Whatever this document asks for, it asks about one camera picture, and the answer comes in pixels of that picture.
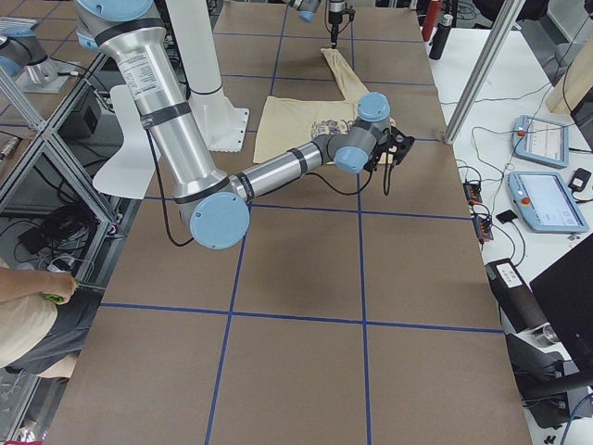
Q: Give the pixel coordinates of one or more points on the aluminium frame post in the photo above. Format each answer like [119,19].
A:
[508,14]

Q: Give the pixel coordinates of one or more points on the far blue teach pendant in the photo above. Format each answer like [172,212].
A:
[541,141]

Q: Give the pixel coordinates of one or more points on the black water bottle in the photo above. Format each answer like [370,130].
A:
[441,36]

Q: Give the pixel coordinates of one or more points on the near blue teach pendant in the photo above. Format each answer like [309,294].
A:
[545,204]

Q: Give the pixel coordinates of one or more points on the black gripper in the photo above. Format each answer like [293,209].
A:
[334,15]
[387,149]

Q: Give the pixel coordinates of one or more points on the red bottle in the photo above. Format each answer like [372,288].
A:
[430,19]

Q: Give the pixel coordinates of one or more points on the cream long-sleeve graphic shirt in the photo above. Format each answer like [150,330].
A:
[287,122]

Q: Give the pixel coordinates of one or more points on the blue teach pendant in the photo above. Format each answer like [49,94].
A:
[545,204]
[541,141]

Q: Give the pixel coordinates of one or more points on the seated person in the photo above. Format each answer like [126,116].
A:
[45,320]

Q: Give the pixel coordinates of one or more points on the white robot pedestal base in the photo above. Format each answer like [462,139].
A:
[223,126]

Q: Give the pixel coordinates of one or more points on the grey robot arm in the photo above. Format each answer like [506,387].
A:
[307,10]
[171,70]

